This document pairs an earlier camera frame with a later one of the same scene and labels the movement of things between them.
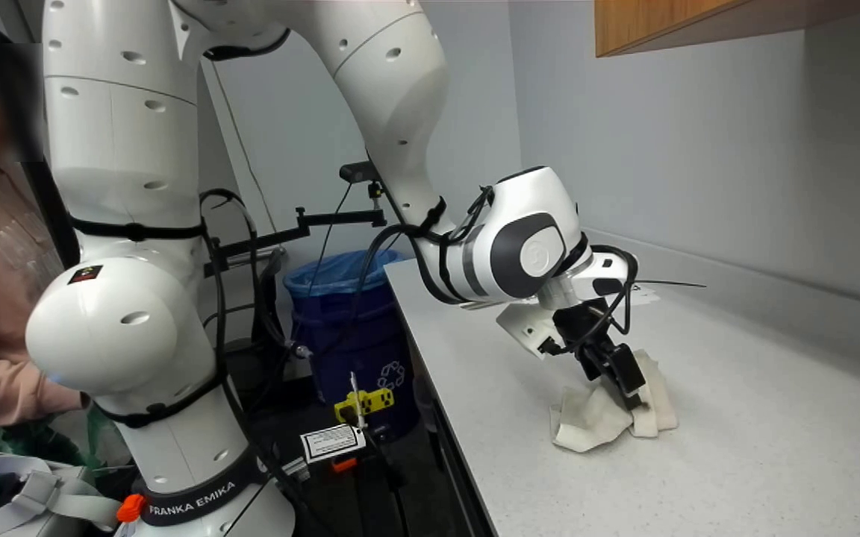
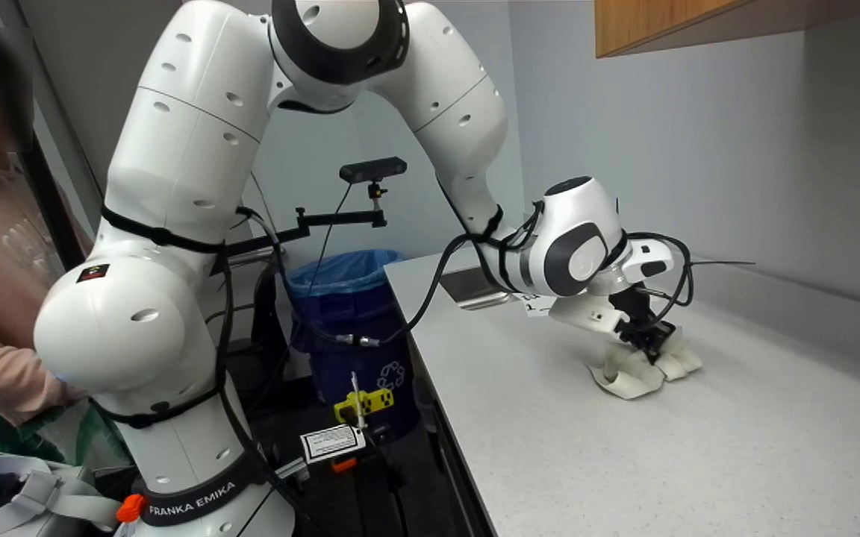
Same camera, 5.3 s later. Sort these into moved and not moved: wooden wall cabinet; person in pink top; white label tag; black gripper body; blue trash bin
Moved: black gripper body
Not moved: white label tag; wooden wall cabinet; blue trash bin; person in pink top
